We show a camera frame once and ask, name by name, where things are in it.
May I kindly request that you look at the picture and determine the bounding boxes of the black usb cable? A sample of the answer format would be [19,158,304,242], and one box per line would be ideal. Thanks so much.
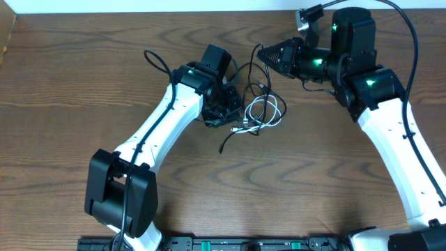
[218,43,287,155]

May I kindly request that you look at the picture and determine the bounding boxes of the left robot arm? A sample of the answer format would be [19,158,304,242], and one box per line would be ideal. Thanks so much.
[84,45,242,250]

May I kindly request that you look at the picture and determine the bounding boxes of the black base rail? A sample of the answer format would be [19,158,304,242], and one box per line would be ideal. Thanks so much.
[76,236,353,251]

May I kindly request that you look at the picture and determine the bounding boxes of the white usb cable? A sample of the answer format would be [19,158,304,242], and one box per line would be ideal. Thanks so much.
[230,93,283,134]

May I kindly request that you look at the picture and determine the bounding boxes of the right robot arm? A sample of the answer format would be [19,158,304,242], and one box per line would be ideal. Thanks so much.
[257,5,445,250]

